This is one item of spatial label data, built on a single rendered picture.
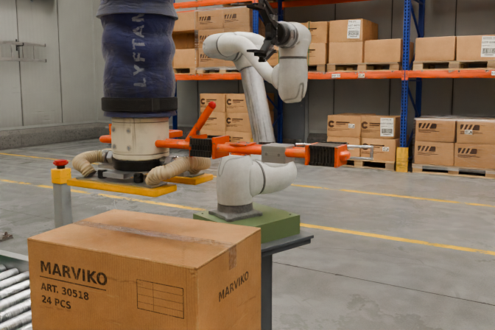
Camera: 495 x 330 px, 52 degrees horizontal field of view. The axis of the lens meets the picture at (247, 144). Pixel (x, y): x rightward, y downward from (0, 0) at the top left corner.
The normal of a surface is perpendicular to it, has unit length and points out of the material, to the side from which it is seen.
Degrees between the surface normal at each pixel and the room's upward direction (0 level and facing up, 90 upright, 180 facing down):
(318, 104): 90
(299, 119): 90
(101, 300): 90
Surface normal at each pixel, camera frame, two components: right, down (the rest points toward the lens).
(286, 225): 0.64, 0.09
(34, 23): 0.86, 0.06
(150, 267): -0.43, 0.11
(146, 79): 0.38, -0.09
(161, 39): 0.67, -0.29
